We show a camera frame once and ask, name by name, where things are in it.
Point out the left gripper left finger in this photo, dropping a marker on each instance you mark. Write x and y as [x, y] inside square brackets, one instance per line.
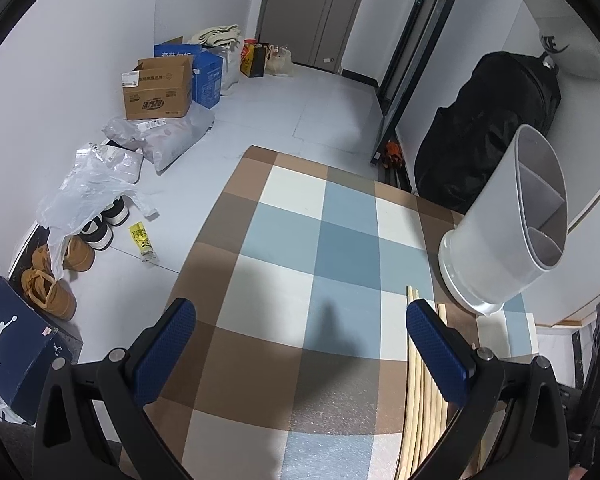
[69, 442]

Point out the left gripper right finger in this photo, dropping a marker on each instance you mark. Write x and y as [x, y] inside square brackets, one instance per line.
[532, 441]

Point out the navy jordan shoe box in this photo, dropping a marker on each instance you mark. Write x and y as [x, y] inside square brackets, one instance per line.
[29, 342]

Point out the tan boot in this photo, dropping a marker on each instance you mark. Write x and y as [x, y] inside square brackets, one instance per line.
[49, 295]
[79, 256]

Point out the yellow packet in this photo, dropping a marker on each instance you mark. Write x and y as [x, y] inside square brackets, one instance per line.
[141, 240]

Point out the black white sneaker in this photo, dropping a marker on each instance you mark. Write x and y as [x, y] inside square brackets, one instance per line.
[98, 232]

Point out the white utensil holder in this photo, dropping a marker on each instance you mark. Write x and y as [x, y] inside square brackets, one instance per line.
[515, 231]

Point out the white plastic bag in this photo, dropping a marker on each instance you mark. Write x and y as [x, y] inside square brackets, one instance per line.
[100, 175]

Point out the checkered table mat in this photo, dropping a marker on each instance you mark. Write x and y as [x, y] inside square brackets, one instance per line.
[297, 368]

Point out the grey plastic parcel bag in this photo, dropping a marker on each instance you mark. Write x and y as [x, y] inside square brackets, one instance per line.
[162, 140]

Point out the black hanging coat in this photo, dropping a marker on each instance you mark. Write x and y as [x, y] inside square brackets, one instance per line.
[467, 140]

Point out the brown cardboard box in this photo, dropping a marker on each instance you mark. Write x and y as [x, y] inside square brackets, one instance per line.
[158, 88]

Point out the blue cardboard box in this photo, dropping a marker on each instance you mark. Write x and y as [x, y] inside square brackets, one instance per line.
[207, 70]

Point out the grey hanging bag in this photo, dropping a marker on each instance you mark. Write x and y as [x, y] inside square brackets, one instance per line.
[566, 38]

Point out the black yellow bag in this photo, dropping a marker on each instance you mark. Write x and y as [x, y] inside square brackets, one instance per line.
[258, 68]

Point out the red snack bag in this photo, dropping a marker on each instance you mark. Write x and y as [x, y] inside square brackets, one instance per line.
[247, 56]

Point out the white shopping bag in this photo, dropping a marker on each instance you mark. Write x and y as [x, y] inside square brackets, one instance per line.
[279, 61]

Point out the beige tote bag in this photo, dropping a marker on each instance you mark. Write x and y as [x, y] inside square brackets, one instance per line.
[223, 36]

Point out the grey door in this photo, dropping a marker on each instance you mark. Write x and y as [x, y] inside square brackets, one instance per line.
[316, 31]

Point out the black metal rack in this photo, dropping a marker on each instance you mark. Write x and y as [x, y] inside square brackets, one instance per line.
[420, 35]

